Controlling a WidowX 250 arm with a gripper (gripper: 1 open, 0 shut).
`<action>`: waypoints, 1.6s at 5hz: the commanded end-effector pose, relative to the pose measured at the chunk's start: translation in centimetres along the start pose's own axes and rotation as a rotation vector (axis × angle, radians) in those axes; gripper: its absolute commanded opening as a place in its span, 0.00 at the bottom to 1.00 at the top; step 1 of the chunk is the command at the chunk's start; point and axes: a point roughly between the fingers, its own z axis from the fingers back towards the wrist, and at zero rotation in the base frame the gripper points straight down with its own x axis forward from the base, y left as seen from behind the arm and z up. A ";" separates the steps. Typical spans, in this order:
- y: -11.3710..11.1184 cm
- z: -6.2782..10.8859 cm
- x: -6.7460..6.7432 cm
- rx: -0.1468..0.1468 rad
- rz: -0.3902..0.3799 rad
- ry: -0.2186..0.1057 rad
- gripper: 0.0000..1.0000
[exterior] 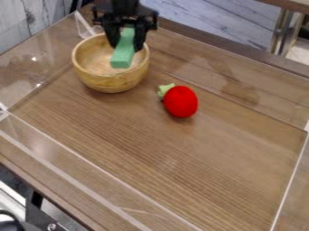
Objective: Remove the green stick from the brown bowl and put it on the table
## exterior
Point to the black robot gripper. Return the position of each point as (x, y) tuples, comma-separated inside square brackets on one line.
[(115, 14)]

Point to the metal table leg background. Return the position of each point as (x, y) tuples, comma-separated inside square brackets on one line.
[(286, 32)]

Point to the red plush strawberry toy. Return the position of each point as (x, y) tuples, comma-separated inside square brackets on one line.
[(179, 100)]

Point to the green rectangular stick block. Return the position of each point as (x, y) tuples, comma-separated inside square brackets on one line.
[(124, 51)]

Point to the black table frame leg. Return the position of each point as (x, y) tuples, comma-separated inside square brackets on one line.
[(36, 217)]

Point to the clear acrylic tray wall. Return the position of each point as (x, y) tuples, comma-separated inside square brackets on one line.
[(126, 167)]

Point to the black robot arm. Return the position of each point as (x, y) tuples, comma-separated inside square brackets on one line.
[(115, 14)]

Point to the light wooden bowl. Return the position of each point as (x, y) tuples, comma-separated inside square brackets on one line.
[(91, 56)]

